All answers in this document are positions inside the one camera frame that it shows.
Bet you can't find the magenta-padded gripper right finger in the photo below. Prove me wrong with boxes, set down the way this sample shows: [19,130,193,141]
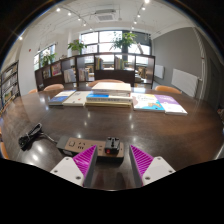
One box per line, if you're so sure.
[128,144,177,188]

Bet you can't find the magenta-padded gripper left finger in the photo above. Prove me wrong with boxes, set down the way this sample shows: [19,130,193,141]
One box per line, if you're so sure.
[49,144,99,188]

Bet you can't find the black charger block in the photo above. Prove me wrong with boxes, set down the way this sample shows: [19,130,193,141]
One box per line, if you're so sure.
[104,136,121,155]

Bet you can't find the white book with colourful print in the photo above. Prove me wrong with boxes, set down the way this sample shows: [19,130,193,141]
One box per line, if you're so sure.
[130,92,166,113]

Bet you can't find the orange chair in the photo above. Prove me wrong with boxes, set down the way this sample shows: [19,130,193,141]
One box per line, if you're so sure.
[0,126,10,160]

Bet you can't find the plain white thin book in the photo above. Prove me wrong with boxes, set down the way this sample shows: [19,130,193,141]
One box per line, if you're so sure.
[62,90,92,108]

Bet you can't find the blue cover book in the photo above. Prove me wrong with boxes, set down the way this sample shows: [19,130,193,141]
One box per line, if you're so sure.
[48,89,77,107]

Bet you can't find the blue and white book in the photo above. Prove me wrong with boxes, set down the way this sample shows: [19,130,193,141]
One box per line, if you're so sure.
[85,91,134,103]

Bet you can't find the orange chairs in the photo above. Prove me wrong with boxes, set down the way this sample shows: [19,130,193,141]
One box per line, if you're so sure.
[27,78,183,95]

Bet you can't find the thick white book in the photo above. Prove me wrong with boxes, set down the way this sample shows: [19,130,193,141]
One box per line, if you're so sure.
[91,81,133,94]

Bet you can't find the dark open shelf unit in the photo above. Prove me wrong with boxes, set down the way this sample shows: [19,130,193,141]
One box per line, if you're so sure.
[34,52,157,92]

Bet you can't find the green potted plant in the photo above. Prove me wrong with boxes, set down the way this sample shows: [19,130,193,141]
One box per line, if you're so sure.
[111,31,138,54]
[40,52,58,68]
[67,39,88,56]

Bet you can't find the ceiling spot lights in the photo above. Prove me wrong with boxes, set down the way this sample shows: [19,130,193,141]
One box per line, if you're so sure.
[18,0,151,41]

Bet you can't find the ceiling air conditioner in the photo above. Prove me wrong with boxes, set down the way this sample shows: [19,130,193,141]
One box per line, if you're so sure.
[94,8,118,23]

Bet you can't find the black coiled cable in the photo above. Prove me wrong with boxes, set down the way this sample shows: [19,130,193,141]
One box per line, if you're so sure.
[17,122,59,152]

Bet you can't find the large white wall radiator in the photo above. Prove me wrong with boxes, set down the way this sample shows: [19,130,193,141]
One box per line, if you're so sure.
[171,68,201,98]

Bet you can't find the small white wall radiator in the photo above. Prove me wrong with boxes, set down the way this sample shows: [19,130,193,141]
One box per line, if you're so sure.
[153,64,165,80]

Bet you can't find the tall wall bookshelf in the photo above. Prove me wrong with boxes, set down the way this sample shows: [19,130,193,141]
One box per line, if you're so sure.
[0,60,21,111]

